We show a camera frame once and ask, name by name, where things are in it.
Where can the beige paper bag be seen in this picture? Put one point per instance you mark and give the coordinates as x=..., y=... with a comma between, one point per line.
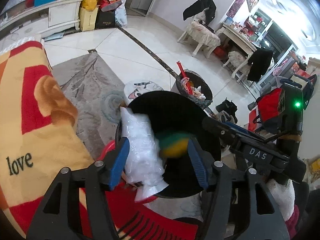
x=88, y=18

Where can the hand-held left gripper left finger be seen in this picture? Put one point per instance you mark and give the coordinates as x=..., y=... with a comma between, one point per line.
x=118, y=160

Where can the black trash bin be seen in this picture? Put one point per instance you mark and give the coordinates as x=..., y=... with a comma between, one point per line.
x=175, y=110

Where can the black paper bag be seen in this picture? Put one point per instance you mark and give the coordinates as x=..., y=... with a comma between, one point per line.
x=105, y=20

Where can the white cartoon print stool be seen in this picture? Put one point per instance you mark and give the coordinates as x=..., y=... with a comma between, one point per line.
x=140, y=90

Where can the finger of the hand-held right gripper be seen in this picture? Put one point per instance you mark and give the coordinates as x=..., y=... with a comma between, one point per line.
x=217, y=130

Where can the white dining table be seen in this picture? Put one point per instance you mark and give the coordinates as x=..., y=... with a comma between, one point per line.
x=240, y=36

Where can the white plastic bag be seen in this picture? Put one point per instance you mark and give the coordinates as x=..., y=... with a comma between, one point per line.
x=121, y=16

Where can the red slotted plastic basket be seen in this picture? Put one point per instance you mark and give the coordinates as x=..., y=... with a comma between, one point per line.
x=140, y=222

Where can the green and yellow sponge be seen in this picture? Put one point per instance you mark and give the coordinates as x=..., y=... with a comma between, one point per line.
x=172, y=145

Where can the yellow bag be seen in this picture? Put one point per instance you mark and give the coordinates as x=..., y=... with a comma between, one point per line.
x=90, y=1

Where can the red gift box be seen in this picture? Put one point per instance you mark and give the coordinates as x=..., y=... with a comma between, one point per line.
x=111, y=3

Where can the red paper tube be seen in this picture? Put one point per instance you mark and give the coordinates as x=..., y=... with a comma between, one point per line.
x=181, y=68

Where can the white TV cabinet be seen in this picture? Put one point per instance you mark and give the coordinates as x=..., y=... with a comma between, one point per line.
x=60, y=12

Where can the grey patterned rug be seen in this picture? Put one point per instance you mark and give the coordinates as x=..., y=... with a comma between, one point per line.
x=100, y=92

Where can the black shoes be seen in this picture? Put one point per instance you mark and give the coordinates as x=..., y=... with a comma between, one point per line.
x=226, y=107

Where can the clear plastic bag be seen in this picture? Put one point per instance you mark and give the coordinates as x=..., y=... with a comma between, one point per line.
x=140, y=155

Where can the printed fleece blanket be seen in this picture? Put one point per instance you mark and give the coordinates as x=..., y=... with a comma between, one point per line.
x=37, y=130

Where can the white chair floral cushion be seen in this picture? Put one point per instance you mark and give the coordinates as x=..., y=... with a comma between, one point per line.
x=236, y=58
x=202, y=33

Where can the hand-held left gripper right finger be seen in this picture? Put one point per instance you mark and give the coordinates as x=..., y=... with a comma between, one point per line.
x=197, y=162

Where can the small full trash bin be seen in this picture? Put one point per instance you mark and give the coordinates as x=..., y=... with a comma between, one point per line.
x=181, y=82

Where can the black jacket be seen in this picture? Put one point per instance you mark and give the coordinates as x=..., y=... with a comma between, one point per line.
x=260, y=65
x=200, y=6

